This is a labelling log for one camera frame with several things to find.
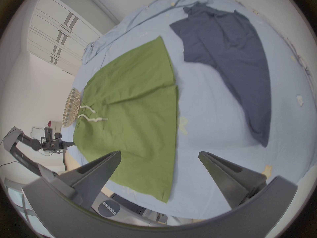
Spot dark blue garment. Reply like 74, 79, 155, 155
170, 3, 271, 148

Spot window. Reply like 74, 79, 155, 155
4, 179, 53, 238

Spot bed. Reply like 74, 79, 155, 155
59, 0, 317, 222

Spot green shorts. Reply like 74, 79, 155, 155
74, 36, 179, 203

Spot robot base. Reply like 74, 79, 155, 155
90, 186, 196, 227

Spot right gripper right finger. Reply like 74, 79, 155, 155
198, 151, 268, 211

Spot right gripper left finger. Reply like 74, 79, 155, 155
57, 150, 122, 207

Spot pale blue quilt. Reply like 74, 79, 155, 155
82, 0, 238, 64

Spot white wardrobe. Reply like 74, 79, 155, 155
26, 0, 104, 76

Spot round woven basket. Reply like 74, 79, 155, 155
61, 88, 82, 128

